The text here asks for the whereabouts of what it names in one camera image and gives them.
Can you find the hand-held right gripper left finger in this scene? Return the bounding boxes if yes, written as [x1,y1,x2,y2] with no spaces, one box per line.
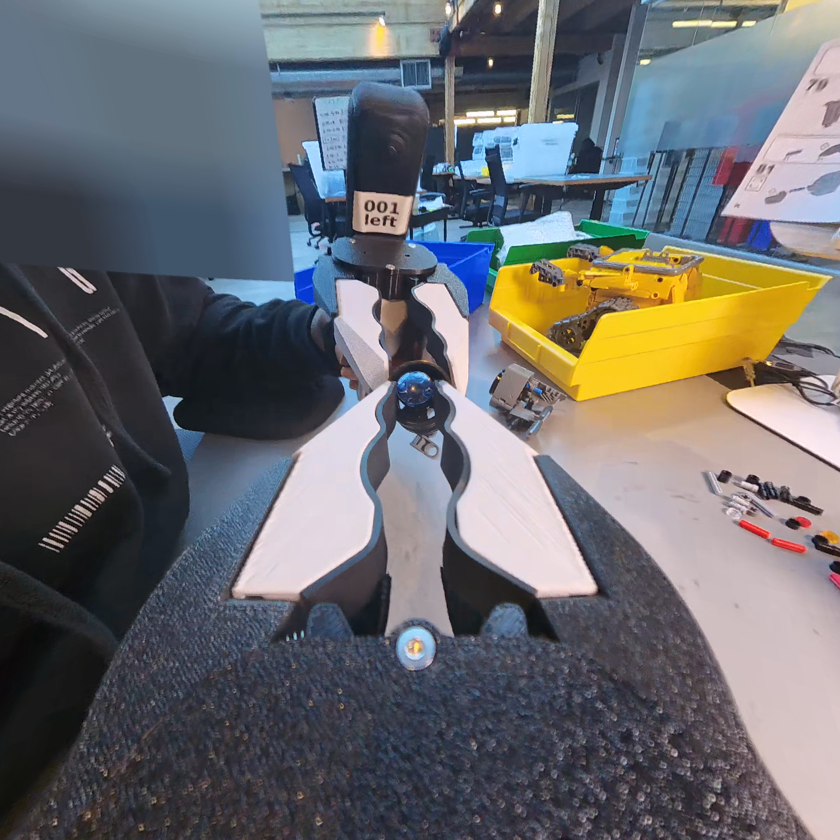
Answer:
[233,384,395,599]

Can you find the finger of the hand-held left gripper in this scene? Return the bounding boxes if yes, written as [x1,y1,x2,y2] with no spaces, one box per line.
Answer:
[412,282,470,393]
[333,279,389,400]

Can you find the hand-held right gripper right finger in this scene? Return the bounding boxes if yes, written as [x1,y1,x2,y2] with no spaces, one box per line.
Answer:
[436,382,599,598]

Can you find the clear blue round stud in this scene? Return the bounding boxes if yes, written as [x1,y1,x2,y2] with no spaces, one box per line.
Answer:
[395,371,436,409]

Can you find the black toy wheel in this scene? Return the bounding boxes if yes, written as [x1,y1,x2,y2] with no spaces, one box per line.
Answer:
[392,360,454,435]

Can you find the grey desk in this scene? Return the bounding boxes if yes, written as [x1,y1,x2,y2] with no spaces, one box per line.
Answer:
[164,276,840,840]

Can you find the person's left hand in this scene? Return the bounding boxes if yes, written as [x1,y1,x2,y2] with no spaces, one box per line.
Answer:
[312,310,363,399]

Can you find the whiteboard sign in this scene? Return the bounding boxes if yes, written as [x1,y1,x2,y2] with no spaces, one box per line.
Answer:
[313,96,350,172]

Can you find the black office chair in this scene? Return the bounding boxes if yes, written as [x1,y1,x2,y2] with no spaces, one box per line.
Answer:
[287,161,337,252]
[483,145,537,228]

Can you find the grey black brick model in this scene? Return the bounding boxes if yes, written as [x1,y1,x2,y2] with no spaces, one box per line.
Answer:
[489,364,567,438]

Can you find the white foam block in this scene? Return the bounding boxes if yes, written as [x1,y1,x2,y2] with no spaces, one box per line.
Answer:
[497,210,595,265]

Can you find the white storage box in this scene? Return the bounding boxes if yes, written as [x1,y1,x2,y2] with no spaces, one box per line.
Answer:
[511,122,580,179]

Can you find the yellow toy tracked vehicle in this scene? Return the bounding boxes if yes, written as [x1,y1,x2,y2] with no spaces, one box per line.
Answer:
[530,244,705,358]

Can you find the green storage bin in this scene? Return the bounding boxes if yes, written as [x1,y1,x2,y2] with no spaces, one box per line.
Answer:
[465,219,651,291]

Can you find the yellow storage bin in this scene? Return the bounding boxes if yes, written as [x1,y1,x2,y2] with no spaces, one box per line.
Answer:
[489,246,833,402]

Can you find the person in black hoodie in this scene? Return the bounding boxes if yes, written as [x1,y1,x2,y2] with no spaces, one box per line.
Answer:
[0,262,219,821]

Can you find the pile of small brick pieces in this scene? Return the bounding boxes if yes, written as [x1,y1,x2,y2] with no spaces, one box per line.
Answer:
[705,469,840,589]

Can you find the stack of coloured crates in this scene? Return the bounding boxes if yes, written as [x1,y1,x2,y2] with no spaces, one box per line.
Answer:
[710,147,773,252]

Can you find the white instruction booklet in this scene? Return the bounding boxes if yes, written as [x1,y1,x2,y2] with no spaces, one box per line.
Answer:
[721,38,840,225]

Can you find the wooden support post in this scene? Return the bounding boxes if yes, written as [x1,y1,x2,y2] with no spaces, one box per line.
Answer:
[528,0,560,124]
[444,56,457,166]

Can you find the white rounded base plate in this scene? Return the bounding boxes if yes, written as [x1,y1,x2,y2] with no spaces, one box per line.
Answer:
[726,383,840,471]

